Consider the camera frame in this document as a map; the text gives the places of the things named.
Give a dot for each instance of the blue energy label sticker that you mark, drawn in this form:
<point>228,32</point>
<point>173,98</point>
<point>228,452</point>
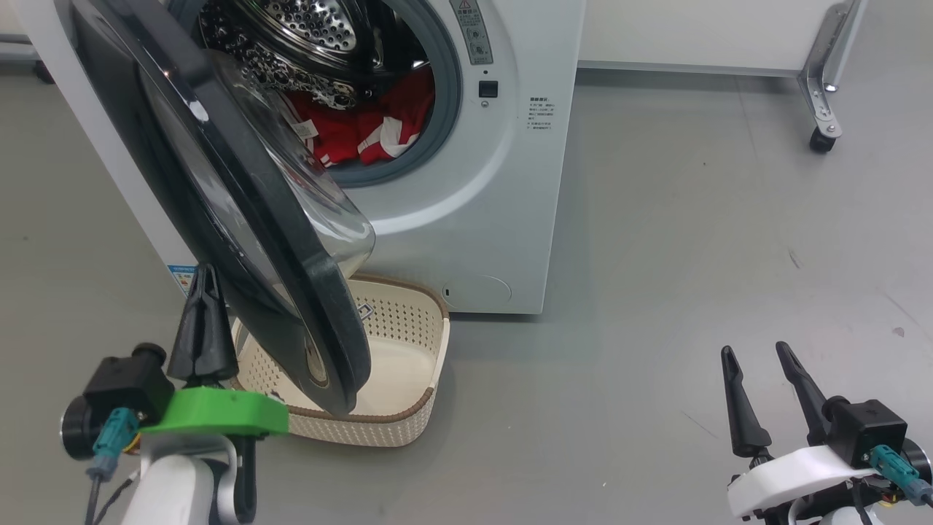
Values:
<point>181,278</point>

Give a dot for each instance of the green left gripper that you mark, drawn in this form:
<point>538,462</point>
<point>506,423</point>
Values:
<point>219,412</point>

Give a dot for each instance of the light grey stand with casters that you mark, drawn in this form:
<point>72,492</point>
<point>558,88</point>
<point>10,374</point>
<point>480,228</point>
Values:
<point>18,51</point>

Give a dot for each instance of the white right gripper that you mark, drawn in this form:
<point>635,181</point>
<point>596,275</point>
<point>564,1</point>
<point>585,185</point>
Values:
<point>787,477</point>

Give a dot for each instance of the white partition panel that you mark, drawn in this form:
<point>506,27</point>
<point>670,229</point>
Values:
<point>692,33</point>

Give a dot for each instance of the white front-load washing machine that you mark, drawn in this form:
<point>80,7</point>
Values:
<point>474,240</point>

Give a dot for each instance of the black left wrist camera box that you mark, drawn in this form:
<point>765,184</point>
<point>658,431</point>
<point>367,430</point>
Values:
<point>127,386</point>

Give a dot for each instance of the grey warning label sticker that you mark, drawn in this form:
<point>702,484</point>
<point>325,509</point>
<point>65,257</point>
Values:
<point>474,33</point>

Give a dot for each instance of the cream perforated laundry basket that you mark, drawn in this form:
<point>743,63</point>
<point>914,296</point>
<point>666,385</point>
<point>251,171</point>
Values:
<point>408,364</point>

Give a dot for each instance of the small printed text label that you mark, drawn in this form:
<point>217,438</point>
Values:
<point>543,113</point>

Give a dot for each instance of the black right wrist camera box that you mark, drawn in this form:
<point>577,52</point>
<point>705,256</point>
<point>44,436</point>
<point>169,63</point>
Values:
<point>864,430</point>

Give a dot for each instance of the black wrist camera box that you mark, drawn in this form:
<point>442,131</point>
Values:
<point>127,386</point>
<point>864,430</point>

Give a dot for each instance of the shiny metal stand leg with caster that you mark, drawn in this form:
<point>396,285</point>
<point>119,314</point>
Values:
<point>824,87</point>

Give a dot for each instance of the washing machine door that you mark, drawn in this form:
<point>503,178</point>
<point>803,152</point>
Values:
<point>270,240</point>

